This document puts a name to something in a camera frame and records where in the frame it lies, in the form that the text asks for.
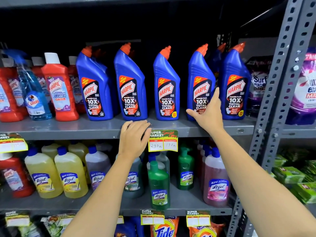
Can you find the yellow green price tag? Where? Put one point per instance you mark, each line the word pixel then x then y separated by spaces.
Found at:
pixel 12 144
pixel 17 219
pixel 163 141
pixel 198 219
pixel 152 217

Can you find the person's right thumb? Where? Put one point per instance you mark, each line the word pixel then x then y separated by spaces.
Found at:
pixel 192 113

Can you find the blue angled-neck toilet cleaner bottle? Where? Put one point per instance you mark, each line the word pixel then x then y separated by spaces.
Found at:
pixel 200 69

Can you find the lavender floor cleaner bottle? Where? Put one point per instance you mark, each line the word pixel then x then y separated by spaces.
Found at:
pixel 97 170

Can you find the blue detergent pouch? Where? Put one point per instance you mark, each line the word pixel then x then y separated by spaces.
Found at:
pixel 129 228

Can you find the row of blue cleaner bottles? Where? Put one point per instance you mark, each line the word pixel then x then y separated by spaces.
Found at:
pixel 96 71

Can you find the orange detergent pouch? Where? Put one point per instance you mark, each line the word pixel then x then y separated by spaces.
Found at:
pixel 164 228
pixel 205 230

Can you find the person's left hand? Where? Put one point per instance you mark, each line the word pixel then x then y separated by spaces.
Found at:
pixel 133 140

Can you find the person's left thumb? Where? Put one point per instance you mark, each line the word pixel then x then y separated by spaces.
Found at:
pixel 146 136

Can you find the purple detergent pouch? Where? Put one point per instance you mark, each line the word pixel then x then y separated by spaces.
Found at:
pixel 303 96
pixel 259 81

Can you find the pink floor cleaner bottle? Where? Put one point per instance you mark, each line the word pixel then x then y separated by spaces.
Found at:
pixel 217 182
pixel 201 160

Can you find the person's right hand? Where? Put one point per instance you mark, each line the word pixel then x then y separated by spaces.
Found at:
pixel 209 118

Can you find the grey metal shelving rack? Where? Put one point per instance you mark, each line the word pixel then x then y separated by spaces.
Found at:
pixel 296 132
pixel 74 128

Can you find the green floor cleaner bottle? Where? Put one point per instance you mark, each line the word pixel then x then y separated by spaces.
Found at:
pixel 158 190
pixel 186 170

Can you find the blue glass cleaner spray bottle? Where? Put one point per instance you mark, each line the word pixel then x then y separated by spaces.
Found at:
pixel 35 101

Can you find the person's right forearm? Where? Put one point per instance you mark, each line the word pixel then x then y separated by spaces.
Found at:
pixel 254 185

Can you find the person's left forearm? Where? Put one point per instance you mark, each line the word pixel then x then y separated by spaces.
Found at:
pixel 108 194

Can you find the stack of green packets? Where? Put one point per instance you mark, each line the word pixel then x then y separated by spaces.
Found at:
pixel 296 177

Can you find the grey floor cleaner bottle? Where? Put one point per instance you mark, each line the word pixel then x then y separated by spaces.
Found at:
pixel 133 180
pixel 164 159

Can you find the yellow floor cleaner bottle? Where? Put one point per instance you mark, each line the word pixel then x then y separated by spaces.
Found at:
pixel 71 175
pixel 79 150
pixel 50 148
pixel 43 175

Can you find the green white refill pouch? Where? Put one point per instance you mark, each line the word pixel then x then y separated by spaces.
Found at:
pixel 58 225

